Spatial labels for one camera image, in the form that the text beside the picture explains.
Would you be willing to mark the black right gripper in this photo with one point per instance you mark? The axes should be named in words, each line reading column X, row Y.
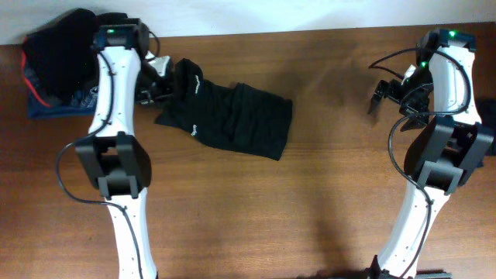
column 393, row 89

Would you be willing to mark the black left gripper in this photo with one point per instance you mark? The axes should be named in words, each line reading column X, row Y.
column 166, row 96

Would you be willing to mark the black t-shirt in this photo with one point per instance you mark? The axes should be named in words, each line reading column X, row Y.
column 241, row 119

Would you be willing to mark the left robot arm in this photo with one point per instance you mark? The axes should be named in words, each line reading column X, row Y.
column 113, row 159

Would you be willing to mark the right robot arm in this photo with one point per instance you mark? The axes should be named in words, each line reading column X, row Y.
column 436, row 145

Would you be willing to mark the folded black garment on pile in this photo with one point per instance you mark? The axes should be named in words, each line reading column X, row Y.
column 61, row 54

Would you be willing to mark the crumpled dark navy garment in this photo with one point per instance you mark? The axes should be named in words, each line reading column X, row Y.
column 487, row 111

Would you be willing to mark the folded blue jeans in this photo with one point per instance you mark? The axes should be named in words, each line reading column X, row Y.
column 83, row 104

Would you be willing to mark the grey garment with pink trim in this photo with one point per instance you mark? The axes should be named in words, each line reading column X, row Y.
column 35, row 87

